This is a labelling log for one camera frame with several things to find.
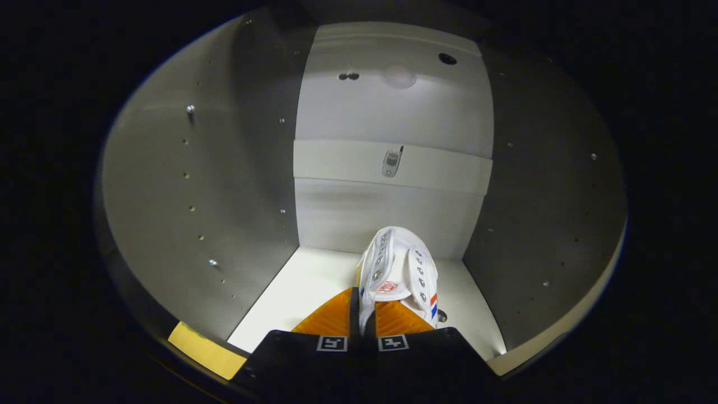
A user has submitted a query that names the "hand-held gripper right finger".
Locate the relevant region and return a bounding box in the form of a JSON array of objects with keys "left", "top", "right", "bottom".
[{"left": 362, "top": 300, "right": 500, "bottom": 393}]

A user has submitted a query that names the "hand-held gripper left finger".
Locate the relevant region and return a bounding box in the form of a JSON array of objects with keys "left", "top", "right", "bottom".
[{"left": 233, "top": 286, "right": 362, "bottom": 393}]

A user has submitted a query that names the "white canvas shoe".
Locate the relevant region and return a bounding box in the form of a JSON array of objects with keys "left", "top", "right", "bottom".
[{"left": 356, "top": 226, "right": 448, "bottom": 337}]

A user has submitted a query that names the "grey shoe cabinet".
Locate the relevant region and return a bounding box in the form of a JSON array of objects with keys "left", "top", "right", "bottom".
[{"left": 95, "top": 6, "right": 629, "bottom": 382}]

